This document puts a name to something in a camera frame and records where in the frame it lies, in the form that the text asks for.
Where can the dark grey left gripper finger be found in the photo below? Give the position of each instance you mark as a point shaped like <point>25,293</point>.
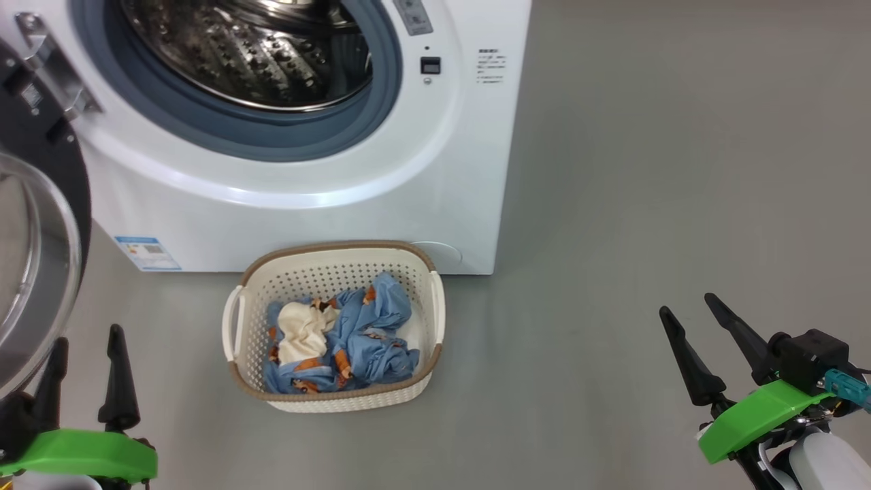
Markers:
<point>119,395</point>
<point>49,395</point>

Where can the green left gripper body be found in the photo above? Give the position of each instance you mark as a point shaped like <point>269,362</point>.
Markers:
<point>88,452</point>

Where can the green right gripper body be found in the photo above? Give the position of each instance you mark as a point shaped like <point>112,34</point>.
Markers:
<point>755,415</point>

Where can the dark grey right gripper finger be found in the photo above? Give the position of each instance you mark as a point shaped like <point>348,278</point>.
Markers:
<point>694,374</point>
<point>745,340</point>

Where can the black round glass washer door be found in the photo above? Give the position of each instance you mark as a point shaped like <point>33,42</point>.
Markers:
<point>68,170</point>

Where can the blue garment with orange print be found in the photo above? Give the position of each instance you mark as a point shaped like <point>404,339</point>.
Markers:
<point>381,354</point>

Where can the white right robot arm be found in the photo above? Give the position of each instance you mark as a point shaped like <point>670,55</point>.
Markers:
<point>827,466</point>

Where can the white front-load washing machine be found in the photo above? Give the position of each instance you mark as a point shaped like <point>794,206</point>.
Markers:
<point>340,218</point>

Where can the metal door hinge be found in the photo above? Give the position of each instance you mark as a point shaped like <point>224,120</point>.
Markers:
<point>54,64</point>

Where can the black rectangular port socket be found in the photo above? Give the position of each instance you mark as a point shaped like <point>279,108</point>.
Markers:
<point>430,66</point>

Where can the blue energy label sticker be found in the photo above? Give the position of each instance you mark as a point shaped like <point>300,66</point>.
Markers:
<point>146,253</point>

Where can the cream perforated laundry basket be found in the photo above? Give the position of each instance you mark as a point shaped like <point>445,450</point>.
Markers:
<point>326,405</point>

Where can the round white drain filter cover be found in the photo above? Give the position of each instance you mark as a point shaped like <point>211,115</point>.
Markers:
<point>446,255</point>

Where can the black printed text label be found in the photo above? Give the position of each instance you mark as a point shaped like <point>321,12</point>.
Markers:
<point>491,66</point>

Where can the grey warning sticker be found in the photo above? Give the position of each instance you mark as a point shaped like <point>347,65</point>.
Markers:
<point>413,15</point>

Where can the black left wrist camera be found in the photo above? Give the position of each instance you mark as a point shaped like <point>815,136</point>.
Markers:
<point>15,425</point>

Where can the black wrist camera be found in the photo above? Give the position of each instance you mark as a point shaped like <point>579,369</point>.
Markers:
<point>15,425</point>
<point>813,357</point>

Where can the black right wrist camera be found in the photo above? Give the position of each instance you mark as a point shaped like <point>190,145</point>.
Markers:
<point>813,357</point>

